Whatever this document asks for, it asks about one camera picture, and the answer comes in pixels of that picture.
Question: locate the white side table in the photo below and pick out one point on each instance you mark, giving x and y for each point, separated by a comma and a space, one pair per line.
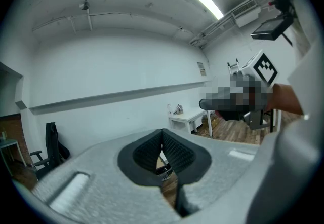
187, 116

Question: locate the person's right forearm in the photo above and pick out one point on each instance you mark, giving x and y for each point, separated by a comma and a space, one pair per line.
286, 98

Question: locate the paper wall notice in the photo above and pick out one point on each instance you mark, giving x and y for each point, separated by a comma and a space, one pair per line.
201, 69

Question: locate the long ceiling light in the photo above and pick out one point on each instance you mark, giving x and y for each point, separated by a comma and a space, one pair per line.
206, 1

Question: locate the person's white shirt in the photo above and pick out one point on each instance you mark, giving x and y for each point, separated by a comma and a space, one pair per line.
291, 167

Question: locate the metal kettle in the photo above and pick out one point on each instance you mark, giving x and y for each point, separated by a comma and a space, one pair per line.
179, 109

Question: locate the white ceiling pipes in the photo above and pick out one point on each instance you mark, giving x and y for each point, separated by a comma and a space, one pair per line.
210, 31

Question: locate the small pale table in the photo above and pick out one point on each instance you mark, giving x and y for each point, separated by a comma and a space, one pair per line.
7, 145

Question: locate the round ceiling fixture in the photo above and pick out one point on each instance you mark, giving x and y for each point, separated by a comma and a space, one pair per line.
84, 5

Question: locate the black office chair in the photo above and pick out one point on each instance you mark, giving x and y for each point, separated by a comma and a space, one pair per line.
51, 147

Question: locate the cardboard box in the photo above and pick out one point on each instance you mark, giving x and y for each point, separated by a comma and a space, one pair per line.
212, 120

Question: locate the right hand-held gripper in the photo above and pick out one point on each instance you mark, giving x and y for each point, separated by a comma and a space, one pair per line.
263, 66

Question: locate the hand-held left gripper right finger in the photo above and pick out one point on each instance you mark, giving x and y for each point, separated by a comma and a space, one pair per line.
222, 167

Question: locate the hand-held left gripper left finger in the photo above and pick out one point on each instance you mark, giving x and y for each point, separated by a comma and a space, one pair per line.
96, 192

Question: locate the white air conditioner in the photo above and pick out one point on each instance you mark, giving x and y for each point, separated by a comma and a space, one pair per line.
246, 14

